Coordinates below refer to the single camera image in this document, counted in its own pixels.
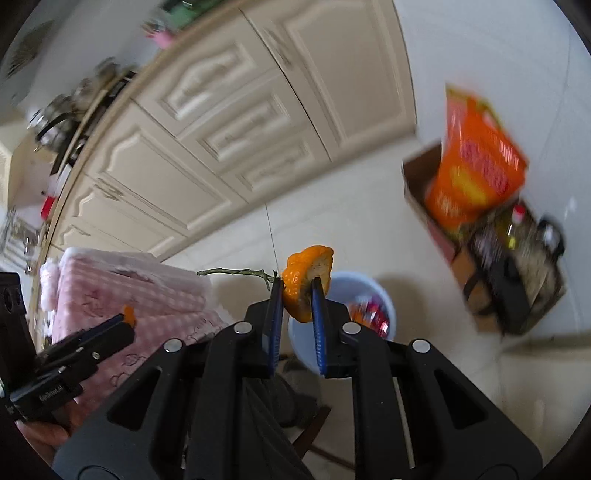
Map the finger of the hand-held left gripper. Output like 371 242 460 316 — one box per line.
50 313 127 352
34 324 137 377

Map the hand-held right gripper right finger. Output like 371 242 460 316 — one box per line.
310 275 542 480

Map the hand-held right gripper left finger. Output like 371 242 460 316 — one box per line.
53 277 285 480

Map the light blue trash bin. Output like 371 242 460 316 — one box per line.
287 271 397 376

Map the person's left hand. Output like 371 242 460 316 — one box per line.
15 391 91 463

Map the crushed red soda can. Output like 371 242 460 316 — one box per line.
350 297 391 341

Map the pink checkered tablecloth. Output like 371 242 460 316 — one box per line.
39 246 237 417

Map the thin green stem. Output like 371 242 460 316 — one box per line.
197 267 279 292

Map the dark wooden stool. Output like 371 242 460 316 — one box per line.
276 359 334 456

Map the brown cardboard box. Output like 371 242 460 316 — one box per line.
401 142 567 336

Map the black bag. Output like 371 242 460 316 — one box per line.
465 216 567 336

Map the black glass gas hob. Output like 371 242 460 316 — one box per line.
33 69 139 172

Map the stainless steel steamer pot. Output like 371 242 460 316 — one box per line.
27 91 77 145

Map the yellow oil bottle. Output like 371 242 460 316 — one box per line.
504 202 528 251

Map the orange printed bag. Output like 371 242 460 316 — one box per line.
424 84 530 230

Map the black range hood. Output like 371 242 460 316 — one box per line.
0 14 62 100

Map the green electric cooker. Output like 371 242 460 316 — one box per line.
161 0 219 25

